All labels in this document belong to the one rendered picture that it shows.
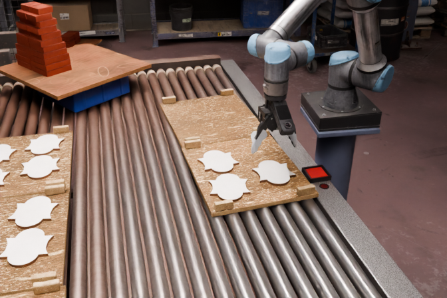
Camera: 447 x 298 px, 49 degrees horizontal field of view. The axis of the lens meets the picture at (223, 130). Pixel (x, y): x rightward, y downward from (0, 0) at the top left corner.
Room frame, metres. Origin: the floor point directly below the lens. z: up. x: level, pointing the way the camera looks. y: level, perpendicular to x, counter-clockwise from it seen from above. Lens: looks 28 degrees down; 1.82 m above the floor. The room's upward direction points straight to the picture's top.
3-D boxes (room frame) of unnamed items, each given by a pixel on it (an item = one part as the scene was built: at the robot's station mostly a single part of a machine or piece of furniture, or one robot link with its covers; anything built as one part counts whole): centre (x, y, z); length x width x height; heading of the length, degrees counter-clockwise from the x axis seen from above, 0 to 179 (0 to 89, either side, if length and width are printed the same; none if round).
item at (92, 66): (2.13, 0.69, 1.03); 0.50 x 0.50 x 0.02; 49
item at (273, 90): (1.39, -0.16, 1.24); 0.08 x 0.08 x 0.05
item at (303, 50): (1.47, -0.22, 1.32); 0.11 x 0.11 x 0.08; 46
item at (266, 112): (1.40, -0.16, 1.16); 0.09 x 0.08 x 0.12; 17
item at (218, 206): (1.18, 0.00, 0.95); 0.06 x 0.02 x 0.03; 107
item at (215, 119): (1.80, 0.05, 0.93); 0.41 x 0.35 x 0.02; 18
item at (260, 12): (6.14, -0.47, 0.32); 0.50 x 0.41 x 0.37; 95
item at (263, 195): (1.40, -0.07, 0.93); 0.41 x 0.35 x 0.02; 17
